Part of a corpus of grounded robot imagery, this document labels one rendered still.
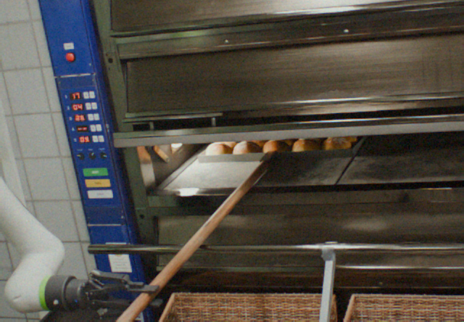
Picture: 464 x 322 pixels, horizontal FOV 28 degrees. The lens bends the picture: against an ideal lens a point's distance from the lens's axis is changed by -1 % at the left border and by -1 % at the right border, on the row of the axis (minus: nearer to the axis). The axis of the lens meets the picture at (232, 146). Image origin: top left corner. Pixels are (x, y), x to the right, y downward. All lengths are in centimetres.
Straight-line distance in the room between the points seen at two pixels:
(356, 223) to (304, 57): 53
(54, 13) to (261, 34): 66
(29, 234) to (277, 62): 87
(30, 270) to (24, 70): 87
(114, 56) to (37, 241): 72
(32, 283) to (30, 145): 86
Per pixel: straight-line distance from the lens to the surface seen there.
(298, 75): 271
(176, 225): 304
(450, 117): 250
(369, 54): 266
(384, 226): 282
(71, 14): 292
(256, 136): 264
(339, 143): 309
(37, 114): 312
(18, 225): 244
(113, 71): 293
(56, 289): 236
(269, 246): 250
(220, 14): 272
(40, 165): 318
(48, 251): 248
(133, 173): 302
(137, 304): 223
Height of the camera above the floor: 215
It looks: 17 degrees down
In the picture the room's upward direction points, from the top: 10 degrees counter-clockwise
